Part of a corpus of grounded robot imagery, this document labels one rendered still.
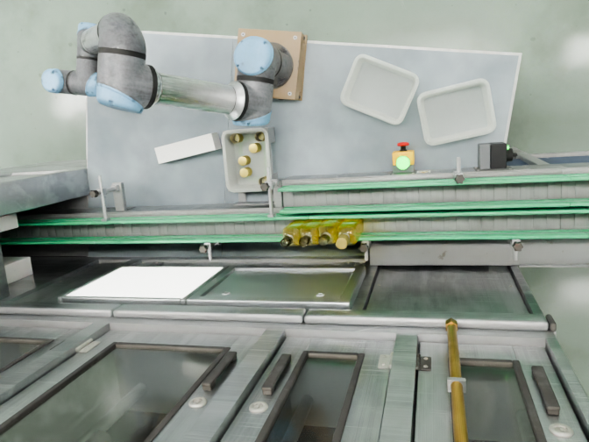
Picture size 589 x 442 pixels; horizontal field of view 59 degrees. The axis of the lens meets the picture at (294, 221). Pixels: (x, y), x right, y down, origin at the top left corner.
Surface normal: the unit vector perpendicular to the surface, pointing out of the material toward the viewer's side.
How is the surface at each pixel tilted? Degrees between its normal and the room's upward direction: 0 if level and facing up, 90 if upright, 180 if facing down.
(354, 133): 0
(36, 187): 90
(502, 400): 90
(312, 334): 0
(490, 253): 0
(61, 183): 90
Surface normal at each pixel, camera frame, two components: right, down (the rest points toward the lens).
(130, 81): 0.58, 0.19
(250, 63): -0.21, 0.00
